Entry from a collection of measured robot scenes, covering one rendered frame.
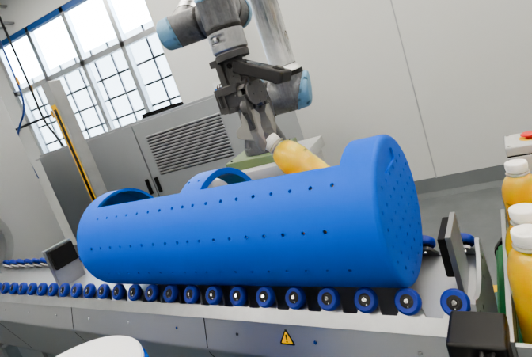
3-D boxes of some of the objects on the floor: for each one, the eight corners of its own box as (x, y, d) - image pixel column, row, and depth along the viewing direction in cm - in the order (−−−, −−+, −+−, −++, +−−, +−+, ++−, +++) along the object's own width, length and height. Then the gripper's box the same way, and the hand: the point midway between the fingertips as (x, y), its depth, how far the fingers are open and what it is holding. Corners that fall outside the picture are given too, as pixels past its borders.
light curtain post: (187, 395, 200) (53, 82, 170) (195, 397, 196) (59, 78, 167) (179, 405, 195) (39, 85, 165) (188, 407, 191) (47, 81, 162)
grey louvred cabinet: (139, 271, 396) (84, 141, 371) (337, 244, 308) (283, 71, 282) (101, 304, 348) (35, 156, 323) (324, 283, 259) (256, 78, 234)
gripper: (228, 58, 86) (258, 146, 89) (195, 63, 76) (230, 162, 80) (259, 45, 81) (289, 139, 85) (229, 49, 71) (264, 155, 75)
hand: (270, 142), depth 80 cm, fingers closed on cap, 4 cm apart
